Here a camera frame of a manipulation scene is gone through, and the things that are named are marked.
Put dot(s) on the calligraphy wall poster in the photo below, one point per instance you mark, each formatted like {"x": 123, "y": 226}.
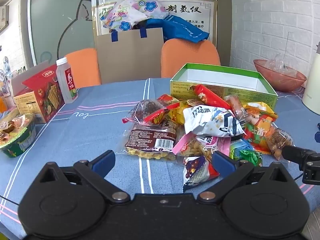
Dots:
{"x": 195, "y": 11}

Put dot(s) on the crumpled clear plastic wrap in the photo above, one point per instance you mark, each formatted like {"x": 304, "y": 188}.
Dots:
{"x": 278, "y": 65}

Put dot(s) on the white electric kettle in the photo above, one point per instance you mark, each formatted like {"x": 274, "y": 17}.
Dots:
{"x": 312, "y": 85}

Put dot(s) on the orange yellow snack packet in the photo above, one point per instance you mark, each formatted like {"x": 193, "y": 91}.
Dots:
{"x": 258, "y": 127}

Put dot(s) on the pink packet of peanuts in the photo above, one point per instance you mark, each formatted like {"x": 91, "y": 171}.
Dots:
{"x": 192, "y": 147}

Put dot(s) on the white and blue snack packet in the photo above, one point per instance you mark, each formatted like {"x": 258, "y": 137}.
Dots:
{"x": 210, "y": 121}

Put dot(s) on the floral cloth bag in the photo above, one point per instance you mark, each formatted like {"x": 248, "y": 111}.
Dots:
{"x": 132, "y": 7}

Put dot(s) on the green tray of candies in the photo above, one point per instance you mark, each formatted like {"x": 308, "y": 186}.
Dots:
{"x": 17, "y": 136}

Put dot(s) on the pink plastic bowl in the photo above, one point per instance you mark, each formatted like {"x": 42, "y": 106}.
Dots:
{"x": 282, "y": 81}

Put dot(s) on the clear bottle with red label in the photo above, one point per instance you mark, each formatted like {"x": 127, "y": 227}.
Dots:
{"x": 66, "y": 80}

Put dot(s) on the clear packet of dark fruit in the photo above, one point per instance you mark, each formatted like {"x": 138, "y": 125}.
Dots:
{"x": 147, "y": 107}

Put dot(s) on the blue plastic bag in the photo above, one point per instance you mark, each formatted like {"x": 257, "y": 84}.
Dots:
{"x": 180, "y": 28}

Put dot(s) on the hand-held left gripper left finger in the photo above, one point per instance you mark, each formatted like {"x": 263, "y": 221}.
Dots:
{"x": 106, "y": 161}

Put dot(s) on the orange chair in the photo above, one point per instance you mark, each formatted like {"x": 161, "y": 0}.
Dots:
{"x": 82, "y": 67}
{"x": 190, "y": 57}

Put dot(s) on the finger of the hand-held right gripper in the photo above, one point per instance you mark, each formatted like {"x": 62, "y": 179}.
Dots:
{"x": 296, "y": 153}

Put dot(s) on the blue striped tablecloth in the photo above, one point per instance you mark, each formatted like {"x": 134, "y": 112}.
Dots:
{"x": 95, "y": 130}

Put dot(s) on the red orange snack packet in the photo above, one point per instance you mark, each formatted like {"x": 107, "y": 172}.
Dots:
{"x": 212, "y": 97}

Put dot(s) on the red cracker box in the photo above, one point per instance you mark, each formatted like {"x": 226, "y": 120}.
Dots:
{"x": 45, "y": 92}

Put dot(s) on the green cardboard box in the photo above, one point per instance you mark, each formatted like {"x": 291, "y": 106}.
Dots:
{"x": 225, "y": 76}

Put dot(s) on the purple and white snack packet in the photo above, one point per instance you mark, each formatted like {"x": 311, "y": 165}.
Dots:
{"x": 196, "y": 171}

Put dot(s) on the clear bag with brown label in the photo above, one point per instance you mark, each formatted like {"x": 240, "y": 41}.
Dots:
{"x": 150, "y": 136}

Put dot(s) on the green foil snack packet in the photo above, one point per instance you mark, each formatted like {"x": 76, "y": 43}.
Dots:
{"x": 246, "y": 153}

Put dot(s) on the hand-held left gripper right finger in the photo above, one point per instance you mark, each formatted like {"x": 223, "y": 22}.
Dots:
{"x": 222, "y": 161}

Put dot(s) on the pink clear sausage packet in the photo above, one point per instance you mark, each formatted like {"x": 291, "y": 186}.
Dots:
{"x": 236, "y": 105}

